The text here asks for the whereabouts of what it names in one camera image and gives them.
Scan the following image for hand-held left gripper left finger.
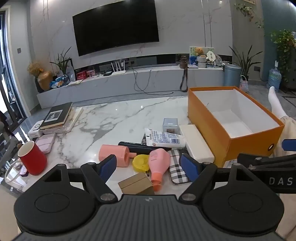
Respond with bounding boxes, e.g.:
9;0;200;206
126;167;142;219
43;154;118;205

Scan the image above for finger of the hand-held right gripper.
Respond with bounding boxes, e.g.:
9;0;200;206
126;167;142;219
237;153;296;168
282;138;296;151

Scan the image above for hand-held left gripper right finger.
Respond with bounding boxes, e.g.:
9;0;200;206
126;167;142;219
178;154;254;205

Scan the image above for plaid wallet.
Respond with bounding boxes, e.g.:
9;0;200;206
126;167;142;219
167;149;197;185

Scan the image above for pink cylinder roller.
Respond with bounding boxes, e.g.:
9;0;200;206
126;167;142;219
99;144;137;168

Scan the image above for long white box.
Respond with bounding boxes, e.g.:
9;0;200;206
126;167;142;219
179;124;215;163

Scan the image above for pink bottle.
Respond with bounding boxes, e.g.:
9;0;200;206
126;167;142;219
148;148;171;192

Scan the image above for small brown cardboard box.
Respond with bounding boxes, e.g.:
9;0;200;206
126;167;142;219
118;173;155;195

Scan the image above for black remote control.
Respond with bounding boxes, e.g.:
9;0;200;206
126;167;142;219
118;141;153;154

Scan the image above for white printed cream tube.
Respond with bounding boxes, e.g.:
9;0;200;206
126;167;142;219
144;128;186;149

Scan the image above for small blue-grey box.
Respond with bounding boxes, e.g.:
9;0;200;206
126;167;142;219
162;118;179;135

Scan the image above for orange cardboard box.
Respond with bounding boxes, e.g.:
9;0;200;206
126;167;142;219
188;86;285;168

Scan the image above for printed paper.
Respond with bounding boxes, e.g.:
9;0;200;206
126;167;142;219
223;159;240;168

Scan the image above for person's white-socked foot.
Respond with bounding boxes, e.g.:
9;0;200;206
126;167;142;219
268;86;288;119

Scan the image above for stack of magazines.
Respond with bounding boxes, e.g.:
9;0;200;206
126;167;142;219
42;107;84;135

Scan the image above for pink flat case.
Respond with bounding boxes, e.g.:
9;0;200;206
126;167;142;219
35;133;56;153

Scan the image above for blue water jug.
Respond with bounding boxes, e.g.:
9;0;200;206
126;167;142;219
267;61;282;91

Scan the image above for pink woven basket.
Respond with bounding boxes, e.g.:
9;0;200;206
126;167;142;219
239;75;249;93

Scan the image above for black hardcover book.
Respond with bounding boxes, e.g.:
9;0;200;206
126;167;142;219
40;102;73;130

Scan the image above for red cup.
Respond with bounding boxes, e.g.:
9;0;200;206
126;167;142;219
18;140;48;176

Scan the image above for marble television console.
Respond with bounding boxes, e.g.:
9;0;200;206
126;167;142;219
36;65;226;109

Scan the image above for white box with round print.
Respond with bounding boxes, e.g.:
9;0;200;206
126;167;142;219
28;120;44;138

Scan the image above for blue trash can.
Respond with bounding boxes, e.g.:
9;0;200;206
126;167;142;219
223;64;242;87

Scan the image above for long-leaf potted plant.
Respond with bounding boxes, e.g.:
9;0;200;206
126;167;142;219
229;45;262;81

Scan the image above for white router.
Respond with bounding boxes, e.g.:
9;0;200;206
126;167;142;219
110;60;126;76

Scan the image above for blue snack packets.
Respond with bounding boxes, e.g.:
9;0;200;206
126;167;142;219
51;74;70;88

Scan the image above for bushy green plant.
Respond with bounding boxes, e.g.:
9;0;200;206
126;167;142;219
270;30;296;81

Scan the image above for white plastic bag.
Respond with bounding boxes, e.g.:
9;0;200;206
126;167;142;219
66;58;75;81

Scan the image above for gold vase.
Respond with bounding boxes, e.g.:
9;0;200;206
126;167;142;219
37;71;53;91

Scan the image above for green plant in glass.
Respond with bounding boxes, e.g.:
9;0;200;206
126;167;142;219
50;47;72;75

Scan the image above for dried yellow flowers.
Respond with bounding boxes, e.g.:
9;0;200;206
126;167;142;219
27;61;44;76

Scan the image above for hanging green vine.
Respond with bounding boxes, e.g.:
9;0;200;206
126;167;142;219
233;0;265;29

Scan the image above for black cable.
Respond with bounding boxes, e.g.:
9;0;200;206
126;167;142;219
133;67;174;95

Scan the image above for pearl necklace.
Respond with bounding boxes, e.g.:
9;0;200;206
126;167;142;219
4;160;23;186

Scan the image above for brown camera case with strap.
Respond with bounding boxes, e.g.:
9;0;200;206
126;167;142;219
179;56;189;93

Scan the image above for printed picture frame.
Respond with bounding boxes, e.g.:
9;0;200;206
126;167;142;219
189;46;214;67

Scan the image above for black sliding door frame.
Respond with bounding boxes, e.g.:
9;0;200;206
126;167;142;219
0;11;28;130

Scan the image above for black wall television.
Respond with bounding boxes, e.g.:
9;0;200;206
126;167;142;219
72;5;160;57

